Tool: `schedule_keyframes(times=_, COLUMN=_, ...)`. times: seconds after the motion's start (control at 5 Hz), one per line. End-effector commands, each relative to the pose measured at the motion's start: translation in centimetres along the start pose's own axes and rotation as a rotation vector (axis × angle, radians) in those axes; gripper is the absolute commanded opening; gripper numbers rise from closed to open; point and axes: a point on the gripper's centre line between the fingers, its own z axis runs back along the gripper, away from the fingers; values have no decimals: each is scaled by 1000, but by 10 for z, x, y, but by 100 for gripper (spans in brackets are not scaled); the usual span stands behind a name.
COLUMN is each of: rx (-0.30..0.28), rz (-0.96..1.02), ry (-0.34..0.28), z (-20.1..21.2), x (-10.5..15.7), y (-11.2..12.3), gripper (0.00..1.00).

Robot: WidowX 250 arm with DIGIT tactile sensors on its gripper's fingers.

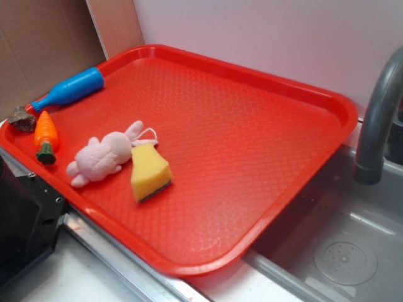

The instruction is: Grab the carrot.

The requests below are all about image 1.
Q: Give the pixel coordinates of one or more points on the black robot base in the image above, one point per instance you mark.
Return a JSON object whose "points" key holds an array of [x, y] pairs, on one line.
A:
{"points": [[32, 212]]}

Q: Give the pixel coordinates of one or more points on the orange toy carrot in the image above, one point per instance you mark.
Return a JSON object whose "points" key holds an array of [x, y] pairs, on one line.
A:
{"points": [[46, 139]]}

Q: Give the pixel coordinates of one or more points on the red plastic tray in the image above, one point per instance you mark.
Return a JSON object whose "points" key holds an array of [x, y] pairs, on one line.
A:
{"points": [[240, 144]]}

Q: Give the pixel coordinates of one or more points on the yellow sponge with grey pad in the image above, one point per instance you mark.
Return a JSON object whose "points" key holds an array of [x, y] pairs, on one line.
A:
{"points": [[151, 172]]}

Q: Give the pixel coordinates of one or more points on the pink plush bunny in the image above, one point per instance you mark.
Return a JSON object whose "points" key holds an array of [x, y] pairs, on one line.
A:
{"points": [[102, 158]]}

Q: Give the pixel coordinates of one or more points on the blue plastic toy bottle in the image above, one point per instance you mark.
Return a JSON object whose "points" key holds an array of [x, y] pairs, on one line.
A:
{"points": [[71, 89]]}

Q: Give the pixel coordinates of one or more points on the grey plastic sink basin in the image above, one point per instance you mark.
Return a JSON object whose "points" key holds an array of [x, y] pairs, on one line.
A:
{"points": [[337, 240]]}

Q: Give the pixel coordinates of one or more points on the small grey brown rock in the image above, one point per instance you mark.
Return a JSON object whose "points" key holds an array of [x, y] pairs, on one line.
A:
{"points": [[22, 120]]}

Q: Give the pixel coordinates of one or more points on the brown cardboard panel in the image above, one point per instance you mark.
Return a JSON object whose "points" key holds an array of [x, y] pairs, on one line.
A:
{"points": [[45, 42]]}

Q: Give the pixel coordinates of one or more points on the grey toy faucet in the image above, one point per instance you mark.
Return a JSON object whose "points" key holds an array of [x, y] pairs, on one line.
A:
{"points": [[381, 131]]}

